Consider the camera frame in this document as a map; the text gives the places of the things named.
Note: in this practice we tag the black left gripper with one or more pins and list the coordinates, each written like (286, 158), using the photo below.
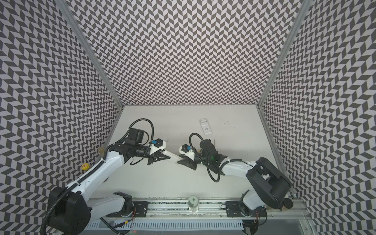
(154, 158)

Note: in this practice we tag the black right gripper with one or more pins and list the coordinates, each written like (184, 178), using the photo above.
(194, 161)

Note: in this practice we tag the white TCL remote control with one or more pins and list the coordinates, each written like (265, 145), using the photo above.
(171, 157)

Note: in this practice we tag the white remote green buttons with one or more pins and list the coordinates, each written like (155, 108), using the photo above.
(205, 126)

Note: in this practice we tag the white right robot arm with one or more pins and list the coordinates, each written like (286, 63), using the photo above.
(269, 187)

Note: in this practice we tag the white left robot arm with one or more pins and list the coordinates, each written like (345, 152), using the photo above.
(71, 209)

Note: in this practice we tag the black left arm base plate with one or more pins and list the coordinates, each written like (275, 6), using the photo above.
(138, 209)

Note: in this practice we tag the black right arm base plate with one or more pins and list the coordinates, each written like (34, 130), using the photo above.
(238, 209)

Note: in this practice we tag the aluminium front rail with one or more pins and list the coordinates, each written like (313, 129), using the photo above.
(215, 209)

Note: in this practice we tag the aluminium corner post left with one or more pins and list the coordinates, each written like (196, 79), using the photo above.
(68, 15)

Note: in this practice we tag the aluminium corner post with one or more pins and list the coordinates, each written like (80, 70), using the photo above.
(68, 15)
(303, 11)

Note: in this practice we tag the aluminium corner post right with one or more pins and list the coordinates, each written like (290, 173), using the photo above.
(303, 11)

